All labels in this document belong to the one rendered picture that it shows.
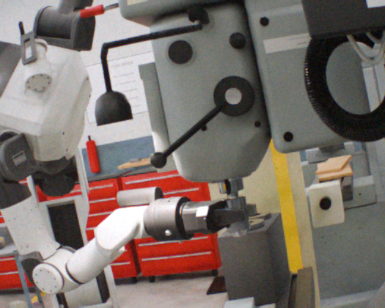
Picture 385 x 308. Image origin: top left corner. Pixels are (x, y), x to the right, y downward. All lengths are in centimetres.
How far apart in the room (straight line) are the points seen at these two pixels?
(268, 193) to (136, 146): 766
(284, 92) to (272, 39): 9
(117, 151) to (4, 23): 296
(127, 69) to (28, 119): 911
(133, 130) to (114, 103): 936
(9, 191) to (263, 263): 61
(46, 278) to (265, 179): 170
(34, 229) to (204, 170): 47
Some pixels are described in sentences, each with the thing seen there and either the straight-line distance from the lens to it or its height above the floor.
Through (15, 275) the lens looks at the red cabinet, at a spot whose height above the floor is 21.
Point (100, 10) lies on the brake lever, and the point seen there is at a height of 170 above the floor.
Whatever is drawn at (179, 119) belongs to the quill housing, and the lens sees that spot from 126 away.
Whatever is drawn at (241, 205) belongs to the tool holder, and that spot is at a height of 125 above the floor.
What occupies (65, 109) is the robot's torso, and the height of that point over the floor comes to 150.
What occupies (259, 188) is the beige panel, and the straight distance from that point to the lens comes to 308.
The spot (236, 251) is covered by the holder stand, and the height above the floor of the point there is 111.
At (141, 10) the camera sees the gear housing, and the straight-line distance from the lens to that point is 125.
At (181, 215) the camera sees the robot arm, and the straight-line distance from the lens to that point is 138.
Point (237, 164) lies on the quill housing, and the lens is 127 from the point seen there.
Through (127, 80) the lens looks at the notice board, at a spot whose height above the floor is 208.
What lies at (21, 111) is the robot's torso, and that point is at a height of 152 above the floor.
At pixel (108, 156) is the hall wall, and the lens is 1079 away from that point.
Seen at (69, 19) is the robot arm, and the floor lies 174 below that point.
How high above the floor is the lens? 144
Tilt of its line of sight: 3 degrees down
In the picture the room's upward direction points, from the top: 11 degrees counter-clockwise
